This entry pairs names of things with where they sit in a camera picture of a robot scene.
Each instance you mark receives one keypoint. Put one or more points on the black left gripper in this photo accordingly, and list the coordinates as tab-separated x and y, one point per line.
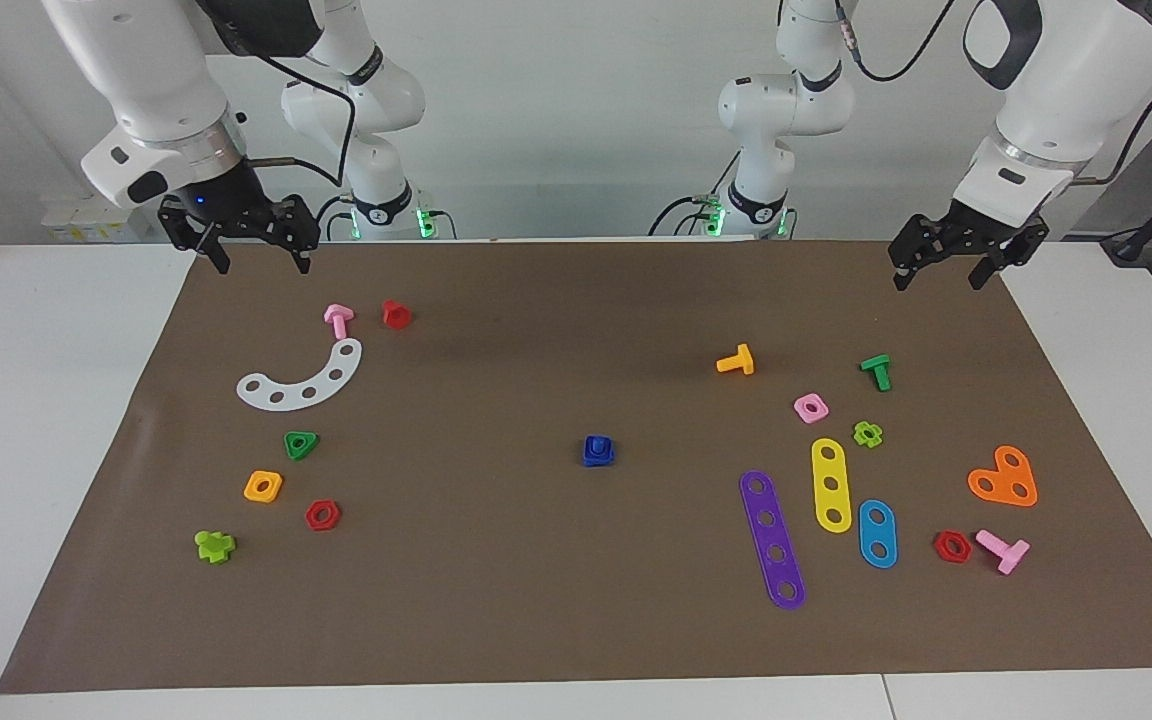
966	235

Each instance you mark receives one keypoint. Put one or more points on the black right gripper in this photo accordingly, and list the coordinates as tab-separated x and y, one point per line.
226	205

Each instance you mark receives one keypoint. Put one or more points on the blue triangle-head bolt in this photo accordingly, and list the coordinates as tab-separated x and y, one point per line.
598	459

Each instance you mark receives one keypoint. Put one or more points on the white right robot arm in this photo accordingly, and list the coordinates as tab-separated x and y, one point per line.
156	70

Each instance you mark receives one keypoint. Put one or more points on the pink plastic bolt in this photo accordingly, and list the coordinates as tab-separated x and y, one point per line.
339	322
1006	552

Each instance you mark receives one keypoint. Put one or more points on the green plastic bolt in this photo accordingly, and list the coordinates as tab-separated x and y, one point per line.
878	370

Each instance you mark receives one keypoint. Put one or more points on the white curved five-hole plate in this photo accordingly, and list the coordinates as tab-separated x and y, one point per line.
322	384

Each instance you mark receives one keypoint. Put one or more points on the red plastic bolt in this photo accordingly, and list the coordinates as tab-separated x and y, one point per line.
396	316

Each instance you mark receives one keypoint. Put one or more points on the white background box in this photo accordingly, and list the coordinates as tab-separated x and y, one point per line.
86	215

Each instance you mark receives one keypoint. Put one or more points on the lime green cross nut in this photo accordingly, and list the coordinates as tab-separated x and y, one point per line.
859	432

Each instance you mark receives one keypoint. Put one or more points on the green triangle nut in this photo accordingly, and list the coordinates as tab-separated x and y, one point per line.
292	452

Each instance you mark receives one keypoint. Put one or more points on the pink square nut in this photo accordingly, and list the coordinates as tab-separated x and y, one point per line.
802	414

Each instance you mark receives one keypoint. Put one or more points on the orange heart-shaped plate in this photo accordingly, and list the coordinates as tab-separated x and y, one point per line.
1004	480

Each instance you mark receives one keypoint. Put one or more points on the orange plastic bolt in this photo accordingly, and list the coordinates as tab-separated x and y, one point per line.
736	362

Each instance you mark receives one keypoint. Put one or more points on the yellow three-hole plate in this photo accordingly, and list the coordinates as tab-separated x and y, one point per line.
830	470

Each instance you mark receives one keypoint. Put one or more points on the orange square nut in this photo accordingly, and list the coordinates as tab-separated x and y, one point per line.
250	495

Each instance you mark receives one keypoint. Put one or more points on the red hexagon nut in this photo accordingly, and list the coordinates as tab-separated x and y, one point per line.
310	516
939	548

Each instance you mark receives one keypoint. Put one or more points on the blue two-hole plate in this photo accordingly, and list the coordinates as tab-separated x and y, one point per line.
878	533

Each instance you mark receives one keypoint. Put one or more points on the lime green cross-head bolt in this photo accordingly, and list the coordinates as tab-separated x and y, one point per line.
214	547

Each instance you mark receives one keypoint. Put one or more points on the purple four-hole plate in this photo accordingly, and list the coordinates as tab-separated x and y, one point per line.
772	535

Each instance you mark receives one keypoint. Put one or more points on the brown table mat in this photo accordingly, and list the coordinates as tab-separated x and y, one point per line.
536	580

